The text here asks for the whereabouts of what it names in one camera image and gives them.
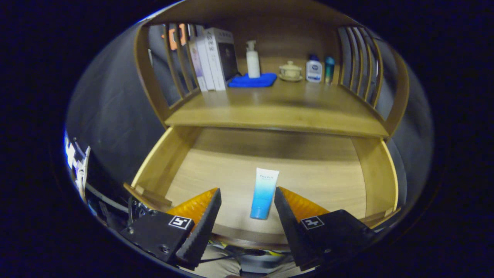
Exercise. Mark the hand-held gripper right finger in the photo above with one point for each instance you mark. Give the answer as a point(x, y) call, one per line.
point(289, 231)

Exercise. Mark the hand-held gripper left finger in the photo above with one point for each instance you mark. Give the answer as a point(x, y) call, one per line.
point(200, 231)

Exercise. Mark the blue squeeze tube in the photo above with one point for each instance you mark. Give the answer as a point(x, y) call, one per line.
point(264, 193)

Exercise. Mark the brown wooden drawer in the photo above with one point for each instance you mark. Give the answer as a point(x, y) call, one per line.
point(308, 181)

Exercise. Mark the wooden countertop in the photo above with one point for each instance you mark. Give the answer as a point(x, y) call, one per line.
point(289, 108)

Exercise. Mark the brown wooden cabinet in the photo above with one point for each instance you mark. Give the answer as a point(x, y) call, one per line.
point(278, 38)

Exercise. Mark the person's beige trousers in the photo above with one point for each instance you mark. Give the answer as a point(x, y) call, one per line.
point(216, 268)

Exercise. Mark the blue folded cloth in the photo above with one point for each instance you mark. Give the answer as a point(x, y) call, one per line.
point(251, 82)

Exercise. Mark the beige lidded teacup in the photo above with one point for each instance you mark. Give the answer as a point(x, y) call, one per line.
point(290, 71)

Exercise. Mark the white lotion bottle blue cap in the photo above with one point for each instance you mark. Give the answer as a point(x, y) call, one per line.
point(313, 71)

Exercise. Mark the teal slim bottle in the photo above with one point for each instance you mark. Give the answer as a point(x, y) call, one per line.
point(329, 71)

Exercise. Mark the thin pink book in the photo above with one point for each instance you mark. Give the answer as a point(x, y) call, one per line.
point(197, 65)

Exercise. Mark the thin white book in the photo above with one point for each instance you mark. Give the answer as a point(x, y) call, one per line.
point(206, 65)

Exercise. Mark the white pump bottle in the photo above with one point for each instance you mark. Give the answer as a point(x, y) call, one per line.
point(253, 63)

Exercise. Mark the thick white and dark book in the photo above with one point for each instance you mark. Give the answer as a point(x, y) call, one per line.
point(220, 58)

